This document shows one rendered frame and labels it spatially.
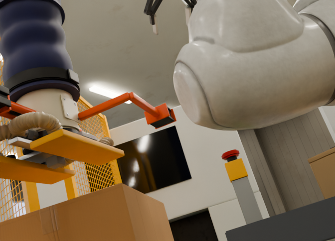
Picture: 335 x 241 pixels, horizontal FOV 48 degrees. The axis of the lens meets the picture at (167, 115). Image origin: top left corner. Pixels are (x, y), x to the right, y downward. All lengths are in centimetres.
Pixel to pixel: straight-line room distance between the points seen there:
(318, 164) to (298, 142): 1137
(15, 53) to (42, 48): 8
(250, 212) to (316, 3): 91
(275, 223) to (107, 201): 61
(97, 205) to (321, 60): 66
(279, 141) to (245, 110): 1147
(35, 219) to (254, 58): 74
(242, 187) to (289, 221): 97
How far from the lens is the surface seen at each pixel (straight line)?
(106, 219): 99
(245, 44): 52
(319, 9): 64
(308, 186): 1175
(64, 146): 101
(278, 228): 45
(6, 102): 98
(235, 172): 141
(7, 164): 107
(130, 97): 112
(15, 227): 109
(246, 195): 141
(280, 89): 54
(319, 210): 44
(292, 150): 1188
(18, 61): 119
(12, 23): 128
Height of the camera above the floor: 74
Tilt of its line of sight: 20 degrees up
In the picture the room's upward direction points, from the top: 17 degrees counter-clockwise
